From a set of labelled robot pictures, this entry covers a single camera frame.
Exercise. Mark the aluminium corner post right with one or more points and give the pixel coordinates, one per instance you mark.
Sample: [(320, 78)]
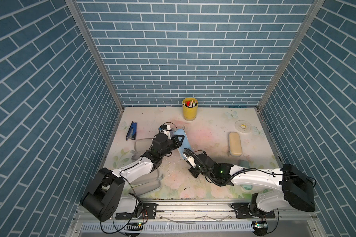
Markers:
[(302, 30)]

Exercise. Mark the grey case front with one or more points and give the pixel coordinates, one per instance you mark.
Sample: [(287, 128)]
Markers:
[(148, 183)]

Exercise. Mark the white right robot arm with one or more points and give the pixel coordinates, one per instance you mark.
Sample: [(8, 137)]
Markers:
[(287, 186)]

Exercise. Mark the beige zippered umbrella case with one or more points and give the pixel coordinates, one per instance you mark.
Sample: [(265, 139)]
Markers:
[(235, 146)]

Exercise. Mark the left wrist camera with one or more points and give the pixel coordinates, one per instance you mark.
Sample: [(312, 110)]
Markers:
[(165, 129)]

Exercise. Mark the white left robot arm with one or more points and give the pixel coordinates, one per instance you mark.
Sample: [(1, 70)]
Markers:
[(103, 197)]

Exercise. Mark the aluminium corner post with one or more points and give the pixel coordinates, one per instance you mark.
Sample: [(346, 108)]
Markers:
[(302, 30), (78, 17)]

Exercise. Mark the yellow pen cup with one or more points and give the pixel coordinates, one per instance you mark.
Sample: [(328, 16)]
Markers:
[(189, 114)]

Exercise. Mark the markers in cup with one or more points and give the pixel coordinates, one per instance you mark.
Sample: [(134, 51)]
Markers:
[(190, 103)]

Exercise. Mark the grey open umbrella case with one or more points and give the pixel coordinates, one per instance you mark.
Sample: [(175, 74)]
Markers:
[(140, 147)]

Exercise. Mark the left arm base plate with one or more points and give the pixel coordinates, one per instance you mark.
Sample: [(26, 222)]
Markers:
[(146, 211)]

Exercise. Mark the aluminium corner post left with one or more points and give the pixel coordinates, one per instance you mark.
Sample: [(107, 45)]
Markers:
[(78, 17)]

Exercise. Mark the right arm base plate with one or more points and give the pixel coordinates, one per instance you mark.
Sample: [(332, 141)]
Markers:
[(243, 210)]

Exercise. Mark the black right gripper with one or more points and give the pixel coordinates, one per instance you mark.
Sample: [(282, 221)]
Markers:
[(191, 170)]

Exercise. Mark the blue black stapler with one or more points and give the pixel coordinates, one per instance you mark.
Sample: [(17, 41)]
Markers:
[(131, 134)]

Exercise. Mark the clear tape roll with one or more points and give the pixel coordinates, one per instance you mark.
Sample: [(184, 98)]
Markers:
[(243, 126)]

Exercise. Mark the aluminium front rail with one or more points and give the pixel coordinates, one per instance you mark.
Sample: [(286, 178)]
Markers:
[(200, 218)]

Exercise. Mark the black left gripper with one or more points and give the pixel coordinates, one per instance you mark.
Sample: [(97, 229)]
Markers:
[(177, 142)]

